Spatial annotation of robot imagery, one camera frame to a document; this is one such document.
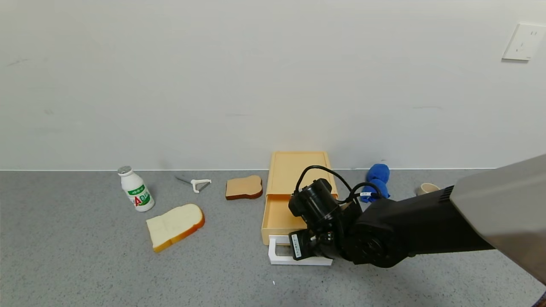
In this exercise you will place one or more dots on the brown toast slice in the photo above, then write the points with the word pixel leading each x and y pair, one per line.
pixel 243 187

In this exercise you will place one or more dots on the white bread slice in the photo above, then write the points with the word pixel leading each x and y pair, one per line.
pixel 175 224

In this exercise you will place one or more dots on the white milk drink bottle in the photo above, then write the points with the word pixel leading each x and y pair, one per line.
pixel 137 194

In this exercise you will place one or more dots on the white wall socket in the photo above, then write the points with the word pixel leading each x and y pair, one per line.
pixel 524 41

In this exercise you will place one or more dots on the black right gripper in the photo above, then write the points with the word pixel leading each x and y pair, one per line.
pixel 297 246

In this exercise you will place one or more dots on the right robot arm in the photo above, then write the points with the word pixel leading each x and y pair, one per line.
pixel 426 226

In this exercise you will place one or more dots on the beige cup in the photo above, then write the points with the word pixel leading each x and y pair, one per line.
pixel 428 188

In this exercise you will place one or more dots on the blue cloth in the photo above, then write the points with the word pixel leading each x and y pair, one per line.
pixel 377 172

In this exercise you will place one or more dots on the white vegetable peeler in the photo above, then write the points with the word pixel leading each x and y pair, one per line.
pixel 196 183

